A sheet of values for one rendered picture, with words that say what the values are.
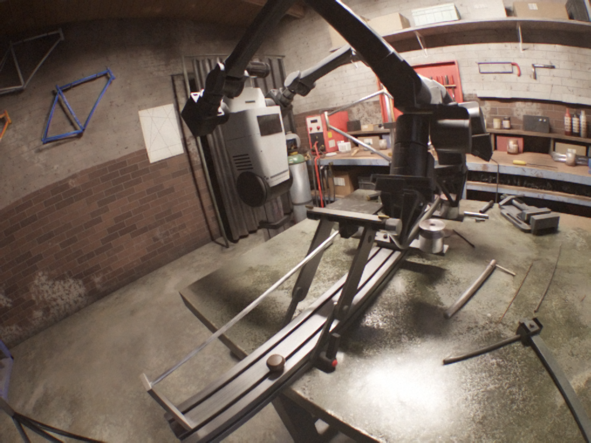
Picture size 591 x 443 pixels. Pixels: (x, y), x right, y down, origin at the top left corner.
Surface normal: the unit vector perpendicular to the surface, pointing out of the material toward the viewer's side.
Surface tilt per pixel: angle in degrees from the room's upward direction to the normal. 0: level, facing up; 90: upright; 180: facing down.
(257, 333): 0
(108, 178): 90
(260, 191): 90
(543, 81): 90
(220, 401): 0
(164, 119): 90
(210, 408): 0
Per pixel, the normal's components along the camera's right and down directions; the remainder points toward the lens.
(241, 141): -0.54, 0.39
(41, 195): 0.71, 0.14
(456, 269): -0.18, -0.91
